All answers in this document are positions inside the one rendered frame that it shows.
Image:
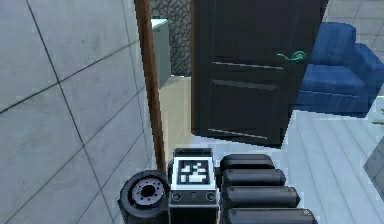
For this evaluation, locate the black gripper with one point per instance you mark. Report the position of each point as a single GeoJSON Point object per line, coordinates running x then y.
{"type": "Point", "coordinates": [145, 193]}

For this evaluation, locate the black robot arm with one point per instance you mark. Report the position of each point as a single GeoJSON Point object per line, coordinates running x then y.
{"type": "Point", "coordinates": [253, 193]}

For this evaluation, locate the grey cabinet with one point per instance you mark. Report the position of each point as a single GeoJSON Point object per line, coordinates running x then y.
{"type": "Point", "coordinates": [161, 50]}

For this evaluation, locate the black room door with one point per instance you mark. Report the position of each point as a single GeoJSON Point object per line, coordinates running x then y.
{"type": "Point", "coordinates": [246, 66]}

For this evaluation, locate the blue armchair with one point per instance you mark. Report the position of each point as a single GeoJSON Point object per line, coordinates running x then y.
{"type": "Point", "coordinates": [336, 76]}

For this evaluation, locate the brown wooden door frame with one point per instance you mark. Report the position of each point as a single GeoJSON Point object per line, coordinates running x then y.
{"type": "Point", "coordinates": [151, 83]}

